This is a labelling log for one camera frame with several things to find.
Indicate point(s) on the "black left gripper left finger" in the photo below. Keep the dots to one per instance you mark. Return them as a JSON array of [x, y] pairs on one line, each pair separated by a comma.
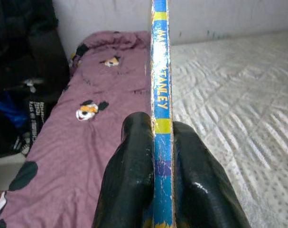
[[129, 171]]

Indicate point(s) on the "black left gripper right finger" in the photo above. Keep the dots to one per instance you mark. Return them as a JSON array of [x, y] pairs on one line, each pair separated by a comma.
[[200, 180]]

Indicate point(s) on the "blue yellow children's book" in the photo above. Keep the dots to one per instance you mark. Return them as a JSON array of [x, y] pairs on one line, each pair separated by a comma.
[[161, 83]]

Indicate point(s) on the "pink cartoon print blanket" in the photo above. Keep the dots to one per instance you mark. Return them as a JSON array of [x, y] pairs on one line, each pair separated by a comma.
[[82, 142]]

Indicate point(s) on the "white quilted mattress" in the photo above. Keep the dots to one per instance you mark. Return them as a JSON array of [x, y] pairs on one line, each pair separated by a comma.
[[234, 107]]

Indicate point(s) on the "black bag with white print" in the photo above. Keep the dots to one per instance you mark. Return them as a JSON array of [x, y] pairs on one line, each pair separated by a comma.
[[35, 118]]

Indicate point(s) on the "blue bag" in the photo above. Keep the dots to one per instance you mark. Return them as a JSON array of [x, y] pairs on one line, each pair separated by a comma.
[[6, 111]]

